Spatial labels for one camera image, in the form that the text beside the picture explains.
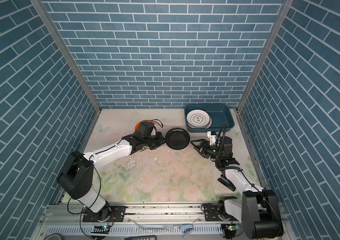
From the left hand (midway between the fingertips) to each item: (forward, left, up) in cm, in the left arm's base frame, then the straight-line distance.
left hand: (169, 140), depth 86 cm
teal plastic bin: (+32, -39, -12) cm, 52 cm away
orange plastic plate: (+24, +24, -15) cm, 37 cm away
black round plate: (+1, -5, 0) cm, 5 cm away
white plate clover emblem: (+26, -22, -10) cm, 36 cm away
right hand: (-4, -12, +3) cm, 13 cm away
